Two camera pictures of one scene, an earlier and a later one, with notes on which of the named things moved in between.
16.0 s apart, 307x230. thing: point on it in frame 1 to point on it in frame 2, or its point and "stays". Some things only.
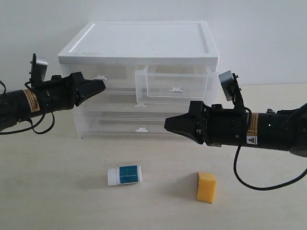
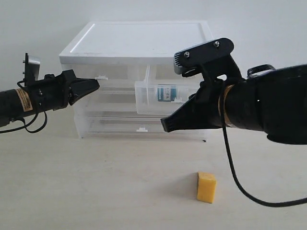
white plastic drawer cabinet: [152, 70] stays
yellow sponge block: [206, 187] stays
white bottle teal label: [124, 175] to [166, 92]
